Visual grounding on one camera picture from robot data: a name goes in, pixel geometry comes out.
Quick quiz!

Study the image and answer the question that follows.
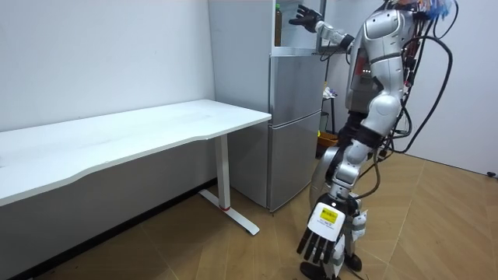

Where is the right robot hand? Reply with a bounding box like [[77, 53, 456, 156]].
[[288, 4, 325, 33]]

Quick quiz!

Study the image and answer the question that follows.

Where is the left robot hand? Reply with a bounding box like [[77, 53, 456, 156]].
[[296, 201, 347, 266]]

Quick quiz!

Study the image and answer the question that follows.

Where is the brown drink bottle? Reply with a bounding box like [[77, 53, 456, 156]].
[[274, 3, 282, 47]]

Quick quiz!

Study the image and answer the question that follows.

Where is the yellow box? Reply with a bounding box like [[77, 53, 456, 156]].
[[317, 131, 339, 149]]

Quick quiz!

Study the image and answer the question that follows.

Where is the robot body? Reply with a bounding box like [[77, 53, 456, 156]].
[[336, 0, 454, 156]]

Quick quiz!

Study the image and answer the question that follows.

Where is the small black side table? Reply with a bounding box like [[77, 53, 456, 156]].
[[321, 95, 338, 135]]

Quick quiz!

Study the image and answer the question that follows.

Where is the grey fridge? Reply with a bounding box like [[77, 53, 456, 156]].
[[208, 0, 328, 213]]

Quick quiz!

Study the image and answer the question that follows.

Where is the white desk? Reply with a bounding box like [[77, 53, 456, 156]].
[[0, 99, 272, 236]]

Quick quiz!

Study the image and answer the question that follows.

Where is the cable bundle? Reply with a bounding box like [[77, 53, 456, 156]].
[[388, 0, 460, 21]]

